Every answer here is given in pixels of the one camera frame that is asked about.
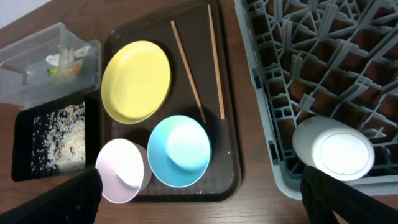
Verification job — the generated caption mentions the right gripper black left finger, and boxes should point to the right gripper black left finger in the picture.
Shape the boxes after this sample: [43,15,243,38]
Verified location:
[1,169,103,223]

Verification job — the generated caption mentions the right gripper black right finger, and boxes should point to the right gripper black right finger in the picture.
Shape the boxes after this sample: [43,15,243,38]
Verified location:
[300,166,397,223]

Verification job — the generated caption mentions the white cup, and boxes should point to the white cup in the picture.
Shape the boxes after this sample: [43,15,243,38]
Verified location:
[292,116,375,181]

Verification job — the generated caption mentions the pink bowl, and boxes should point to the pink bowl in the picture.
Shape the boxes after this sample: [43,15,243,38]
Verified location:
[95,138,152,204]

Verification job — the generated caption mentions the blue bowl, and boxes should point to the blue bowl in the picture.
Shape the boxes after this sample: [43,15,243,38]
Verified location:
[147,115,212,188]

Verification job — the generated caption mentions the green orange snack wrapper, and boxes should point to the green orange snack wrapper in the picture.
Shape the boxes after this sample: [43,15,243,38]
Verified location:
[47,59,84,78]

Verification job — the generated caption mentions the wooden chopstick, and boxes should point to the wooden chopstick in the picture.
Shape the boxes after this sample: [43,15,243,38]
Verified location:
[170,21,206,123]
[208,5,226,119]

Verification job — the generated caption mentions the white tissue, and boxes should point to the white tissue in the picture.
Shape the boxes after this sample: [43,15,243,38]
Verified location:
[45,45,91,67]

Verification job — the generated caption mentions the black waste tray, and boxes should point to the black waste tray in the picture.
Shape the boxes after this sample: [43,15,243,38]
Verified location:
[11,94,100,182]

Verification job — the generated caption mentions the grey dishwasher rack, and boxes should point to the grey dishwasher rack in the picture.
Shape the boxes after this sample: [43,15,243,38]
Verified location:
[235,0,397,200]

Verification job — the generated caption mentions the spilled rice and food scraps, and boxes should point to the spilled rice and food scraps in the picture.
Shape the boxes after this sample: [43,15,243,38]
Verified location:
[30,102,86,177]

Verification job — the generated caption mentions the yellow plate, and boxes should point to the yellow plate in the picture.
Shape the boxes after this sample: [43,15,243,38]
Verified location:
[101,40,171,124]

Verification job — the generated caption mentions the clear plastic bin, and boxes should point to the clear plastic bin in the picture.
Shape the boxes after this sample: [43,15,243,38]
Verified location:
[1,22,101,110]

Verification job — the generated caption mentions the brown serving tray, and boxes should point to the brown serving tray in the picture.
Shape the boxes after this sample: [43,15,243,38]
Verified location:
[100,1,241,203]

